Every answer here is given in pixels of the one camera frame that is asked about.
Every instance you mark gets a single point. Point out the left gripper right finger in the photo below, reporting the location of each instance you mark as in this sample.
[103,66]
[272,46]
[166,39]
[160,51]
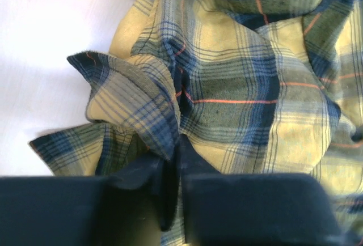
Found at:
[255,209]

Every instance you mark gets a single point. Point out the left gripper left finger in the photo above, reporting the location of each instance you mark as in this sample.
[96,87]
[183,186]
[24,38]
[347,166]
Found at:
[130,207]

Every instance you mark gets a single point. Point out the yellow plaid long sleeve shirt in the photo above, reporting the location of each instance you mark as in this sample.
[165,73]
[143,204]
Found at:
[258,86]

